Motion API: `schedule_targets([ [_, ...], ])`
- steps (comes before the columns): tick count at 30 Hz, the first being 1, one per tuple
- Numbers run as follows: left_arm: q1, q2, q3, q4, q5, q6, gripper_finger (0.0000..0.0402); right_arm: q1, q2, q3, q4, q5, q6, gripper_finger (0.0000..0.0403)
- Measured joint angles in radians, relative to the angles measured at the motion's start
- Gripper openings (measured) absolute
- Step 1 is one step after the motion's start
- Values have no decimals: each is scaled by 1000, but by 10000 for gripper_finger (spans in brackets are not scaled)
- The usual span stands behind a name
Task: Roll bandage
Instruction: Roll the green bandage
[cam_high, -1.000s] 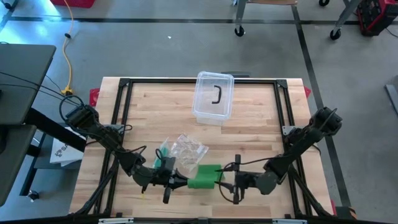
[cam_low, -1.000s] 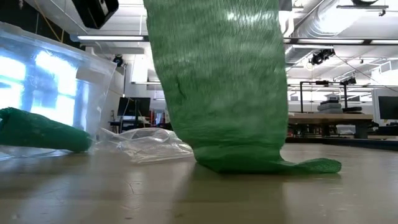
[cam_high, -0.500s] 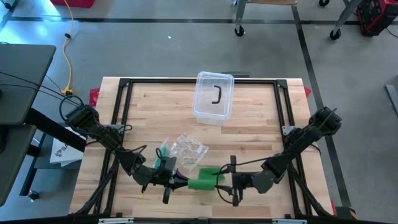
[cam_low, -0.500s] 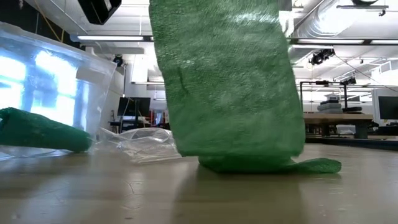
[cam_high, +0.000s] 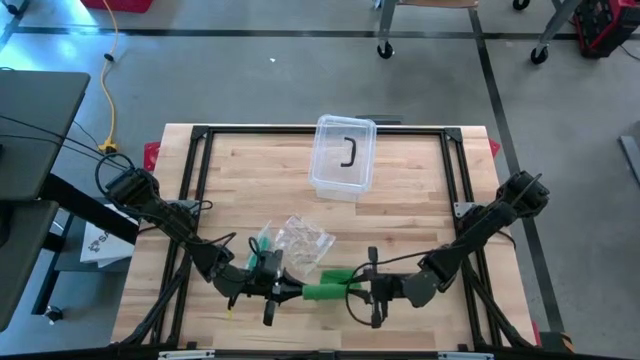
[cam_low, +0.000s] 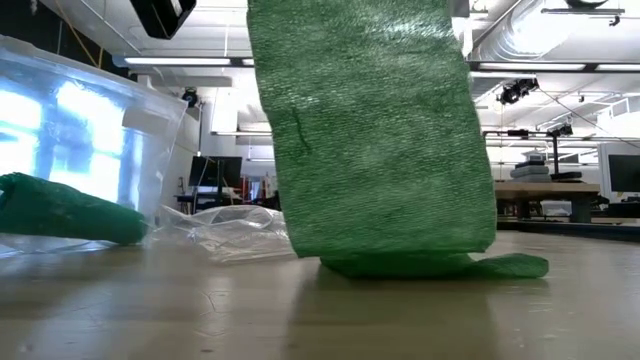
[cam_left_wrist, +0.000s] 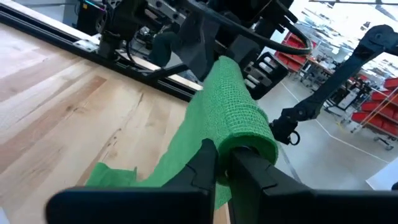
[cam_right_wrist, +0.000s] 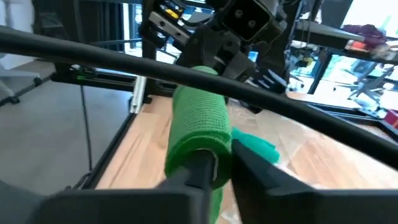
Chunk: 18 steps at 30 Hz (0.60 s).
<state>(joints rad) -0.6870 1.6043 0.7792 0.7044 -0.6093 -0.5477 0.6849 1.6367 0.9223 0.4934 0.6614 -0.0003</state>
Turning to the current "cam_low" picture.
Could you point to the clear plastic bag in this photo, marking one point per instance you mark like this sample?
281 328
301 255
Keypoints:
225 232
100 125

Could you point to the teal bandage roll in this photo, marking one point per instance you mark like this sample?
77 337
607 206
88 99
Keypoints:
65 212

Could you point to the green bandage strip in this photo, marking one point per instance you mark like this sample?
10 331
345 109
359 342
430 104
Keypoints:
375 150

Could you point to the black flat monitor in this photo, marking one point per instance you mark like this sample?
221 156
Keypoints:
215 170

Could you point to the stack of grey boxes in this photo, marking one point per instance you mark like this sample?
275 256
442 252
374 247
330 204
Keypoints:
530 172

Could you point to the wooden workbench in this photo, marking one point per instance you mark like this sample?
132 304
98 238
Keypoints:
545 189

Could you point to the computer monitor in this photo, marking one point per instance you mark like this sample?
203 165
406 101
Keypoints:
622 172

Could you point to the black ceiling camera cluster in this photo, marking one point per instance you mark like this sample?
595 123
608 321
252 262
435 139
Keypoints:
517 90

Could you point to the silver ventilation duct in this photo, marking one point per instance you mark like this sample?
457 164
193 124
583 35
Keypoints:
525 30

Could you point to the black stand frame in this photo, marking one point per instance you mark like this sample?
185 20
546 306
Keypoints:
520 133

